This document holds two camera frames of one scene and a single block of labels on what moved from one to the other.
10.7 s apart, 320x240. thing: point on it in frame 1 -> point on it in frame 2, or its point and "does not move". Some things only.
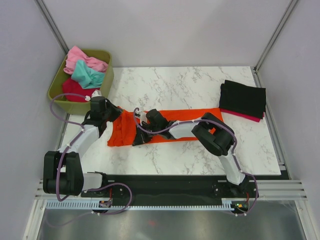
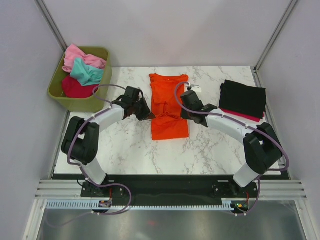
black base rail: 160,188 does not move
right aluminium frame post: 257,64 does not move
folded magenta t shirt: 242,115 does not move
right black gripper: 140,138 -> 184,115
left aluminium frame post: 51,25 does not move
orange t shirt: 121,130 -> 168,122
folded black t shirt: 243,98 does not move
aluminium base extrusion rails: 268,189 does not move
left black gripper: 117,111 -> 147,114
